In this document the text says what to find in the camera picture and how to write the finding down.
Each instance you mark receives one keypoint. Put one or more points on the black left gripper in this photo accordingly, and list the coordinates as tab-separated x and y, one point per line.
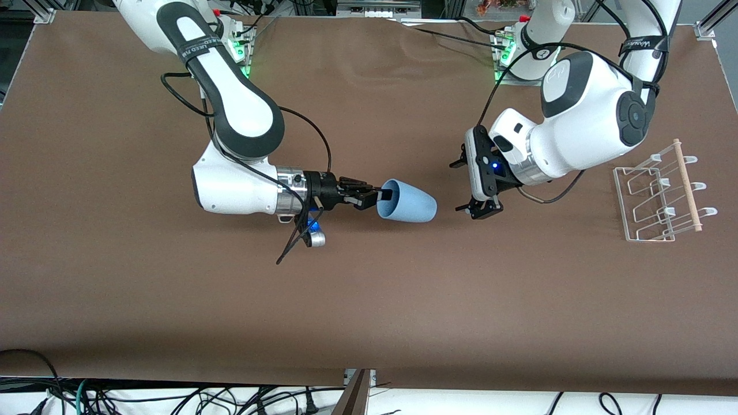
505	183

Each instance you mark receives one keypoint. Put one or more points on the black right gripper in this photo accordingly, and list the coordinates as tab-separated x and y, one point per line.
324	192

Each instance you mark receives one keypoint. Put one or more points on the light blue plastic cup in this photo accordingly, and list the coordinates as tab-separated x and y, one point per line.
412	204

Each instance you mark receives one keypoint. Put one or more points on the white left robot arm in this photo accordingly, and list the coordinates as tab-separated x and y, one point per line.
582	115

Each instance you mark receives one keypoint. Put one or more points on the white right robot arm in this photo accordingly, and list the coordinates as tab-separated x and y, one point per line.
236	104

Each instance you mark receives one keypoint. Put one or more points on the brown table cover sheet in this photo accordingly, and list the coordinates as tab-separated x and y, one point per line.
369	300

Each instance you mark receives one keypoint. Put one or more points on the grey box with white ports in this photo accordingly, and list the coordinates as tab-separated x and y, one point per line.
377	7

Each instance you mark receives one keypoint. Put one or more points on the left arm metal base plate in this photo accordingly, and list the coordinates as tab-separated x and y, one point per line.
501	57

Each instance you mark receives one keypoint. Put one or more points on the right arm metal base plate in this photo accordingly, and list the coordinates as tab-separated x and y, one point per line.
245	52

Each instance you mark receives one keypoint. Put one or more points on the brown wooden post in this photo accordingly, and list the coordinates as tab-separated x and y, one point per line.
351	400

